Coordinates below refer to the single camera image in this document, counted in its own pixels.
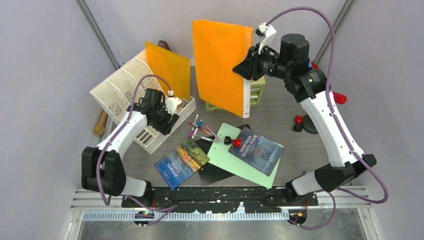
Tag Animal Farm blue book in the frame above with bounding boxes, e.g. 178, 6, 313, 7
154, 138, 210, 190

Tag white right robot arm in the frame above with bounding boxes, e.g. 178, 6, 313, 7
232, 33, 377, 205

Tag green metal drawer cabinet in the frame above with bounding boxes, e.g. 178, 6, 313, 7
205, 76, 266, 111

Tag purple marker pen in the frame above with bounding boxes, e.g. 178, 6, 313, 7
188, 113, 199, 138

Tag mint green clipboard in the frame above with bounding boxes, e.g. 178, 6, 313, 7
207, 123, 280, 189

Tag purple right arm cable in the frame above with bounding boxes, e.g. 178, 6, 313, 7
264, 6, 389, 231

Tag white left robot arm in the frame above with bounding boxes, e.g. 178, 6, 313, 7
81, 88, 182, 207

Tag pink highlighter pen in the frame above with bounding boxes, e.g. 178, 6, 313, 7
205, 124, 221, 143

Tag red black stamp near cabinet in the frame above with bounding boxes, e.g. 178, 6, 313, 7
293, 115, 303, 133

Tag blue cap white marker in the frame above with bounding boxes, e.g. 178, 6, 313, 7
191, 119, 203, 139

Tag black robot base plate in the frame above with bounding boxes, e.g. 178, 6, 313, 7
121, 186, 319, 214

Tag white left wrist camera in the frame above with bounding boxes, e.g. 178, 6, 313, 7
165, 96, 182, 116

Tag wooden handle tool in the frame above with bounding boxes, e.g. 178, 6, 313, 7
93, 110, 108, 136

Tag Nineteen Eighty-Four dark book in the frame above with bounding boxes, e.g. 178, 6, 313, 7
228, 127, 284, 177

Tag black microphone stand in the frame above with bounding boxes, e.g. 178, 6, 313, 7
301, 114, 318, 135

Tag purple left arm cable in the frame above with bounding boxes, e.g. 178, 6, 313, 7
95, 74, 173, 207

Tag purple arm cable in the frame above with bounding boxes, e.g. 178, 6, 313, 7
264, 6, 389, 231
95, 74, 173, 207

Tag red glitter microphone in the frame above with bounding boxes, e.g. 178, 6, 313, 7
332, 91, 348, 105

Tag orange red marker pen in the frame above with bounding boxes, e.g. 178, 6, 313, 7
188, 121, 212, 136

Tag thick orange binder folder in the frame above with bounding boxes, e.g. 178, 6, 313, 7
192, 19, 254, 118

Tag white plastic file rack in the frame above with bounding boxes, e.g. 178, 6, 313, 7
90, 49, 196, 154

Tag colourful toy blocks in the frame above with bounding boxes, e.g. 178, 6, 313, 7
308, 61, 319, 69

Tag black clipboard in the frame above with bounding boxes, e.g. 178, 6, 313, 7
194, 139, 235, 186

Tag thin orange folder in rack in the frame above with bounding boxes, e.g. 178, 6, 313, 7
145, 41, 191, 101

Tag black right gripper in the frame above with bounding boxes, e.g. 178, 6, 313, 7
232, 42, 291, 82

